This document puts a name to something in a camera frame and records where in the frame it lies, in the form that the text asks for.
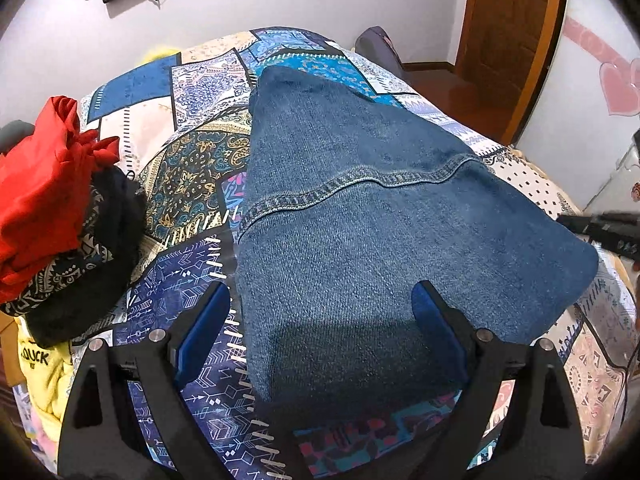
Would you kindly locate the black patterned garment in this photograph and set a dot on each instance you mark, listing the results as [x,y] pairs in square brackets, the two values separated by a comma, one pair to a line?
[79,287]

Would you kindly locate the yellow printed garment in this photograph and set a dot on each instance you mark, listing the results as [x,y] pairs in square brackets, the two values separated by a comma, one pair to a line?
[48,374]

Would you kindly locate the white cabinet with stickers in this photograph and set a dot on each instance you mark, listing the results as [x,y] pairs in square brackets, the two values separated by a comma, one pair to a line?
[621,190]

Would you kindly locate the red garment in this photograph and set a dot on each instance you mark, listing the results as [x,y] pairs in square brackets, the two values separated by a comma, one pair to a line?
[46,191]

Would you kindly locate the patchwork patterned bed cover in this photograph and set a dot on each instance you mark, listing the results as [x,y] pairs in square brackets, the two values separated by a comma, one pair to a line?
[184,134]

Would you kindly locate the grey blue backpack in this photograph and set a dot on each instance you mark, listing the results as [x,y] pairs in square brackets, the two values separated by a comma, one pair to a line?
[375,45]

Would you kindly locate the brown wooden door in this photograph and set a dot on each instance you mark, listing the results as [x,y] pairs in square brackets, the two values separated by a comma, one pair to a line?
[505,51]

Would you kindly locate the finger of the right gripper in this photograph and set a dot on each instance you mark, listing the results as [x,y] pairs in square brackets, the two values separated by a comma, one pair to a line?
[610,221]

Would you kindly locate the blue denim jacket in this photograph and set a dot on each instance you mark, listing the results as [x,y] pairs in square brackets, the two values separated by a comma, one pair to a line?
[349,205]

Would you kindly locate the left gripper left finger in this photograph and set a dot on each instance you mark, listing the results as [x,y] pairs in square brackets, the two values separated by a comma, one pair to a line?
[101,437]

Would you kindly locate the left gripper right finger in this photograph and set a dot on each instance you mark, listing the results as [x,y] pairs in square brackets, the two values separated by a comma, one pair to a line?
[515,418]

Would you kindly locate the white wardrobe with pink hearts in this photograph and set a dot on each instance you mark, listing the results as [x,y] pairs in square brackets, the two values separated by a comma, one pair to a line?
[588,109]

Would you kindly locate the dark green garment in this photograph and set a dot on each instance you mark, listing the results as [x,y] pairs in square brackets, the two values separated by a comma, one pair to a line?
[12,133]

